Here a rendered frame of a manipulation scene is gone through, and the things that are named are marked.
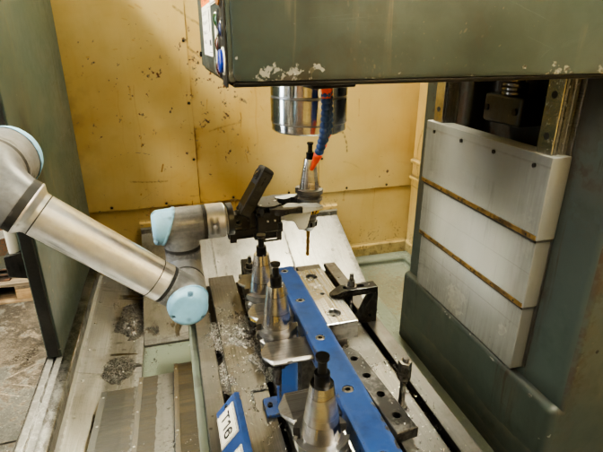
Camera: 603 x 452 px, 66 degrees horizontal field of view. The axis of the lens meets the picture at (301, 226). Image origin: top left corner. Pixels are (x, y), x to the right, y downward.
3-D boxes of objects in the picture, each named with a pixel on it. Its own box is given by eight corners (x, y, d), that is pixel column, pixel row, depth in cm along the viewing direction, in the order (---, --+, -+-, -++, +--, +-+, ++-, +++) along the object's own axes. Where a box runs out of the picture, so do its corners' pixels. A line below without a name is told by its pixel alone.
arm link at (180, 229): (153, 240, 101) (149, 204, 98) (205, 234, 104) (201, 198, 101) (155, 256, 94) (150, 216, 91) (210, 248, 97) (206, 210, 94)
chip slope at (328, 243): (143, 379, 148) (132, 309, 139) (148, 282, 208) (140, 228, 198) (397, 334, 171) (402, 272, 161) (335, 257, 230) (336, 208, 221)
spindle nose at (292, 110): (361, 132, 96) (363, 71, 91) (291, 139, 89) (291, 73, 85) (322, 121, 109) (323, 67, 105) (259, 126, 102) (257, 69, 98)
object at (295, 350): (265, 369, 64) (265, 365, 63) (257, 346, 68) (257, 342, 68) (314, 360, 65) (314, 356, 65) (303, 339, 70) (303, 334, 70)
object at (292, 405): (284, 430, 54) (284, 424, 54) (274, 398, 59) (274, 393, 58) (341, 418, 56) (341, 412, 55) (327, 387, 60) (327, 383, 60)
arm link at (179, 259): (169, 309, 96) (163, 261, 92) (169, 283, 106) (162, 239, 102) (208, 303, 98) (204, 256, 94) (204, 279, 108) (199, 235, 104)
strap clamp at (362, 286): (331, 327, 126) (333, 279, 121) (327, 321, 129) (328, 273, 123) (376, 320, 129) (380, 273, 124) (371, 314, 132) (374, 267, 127)
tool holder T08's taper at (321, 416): (345, 445, 50) (346, 395, 47) (303, 449, 49) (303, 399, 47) (336, 413, 54) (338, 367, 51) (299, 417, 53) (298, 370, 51)
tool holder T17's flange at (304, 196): (326, 201, 103) (327, 190, 102) (300, 204, 101) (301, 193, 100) (316, 193, 109) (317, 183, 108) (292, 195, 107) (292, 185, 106)
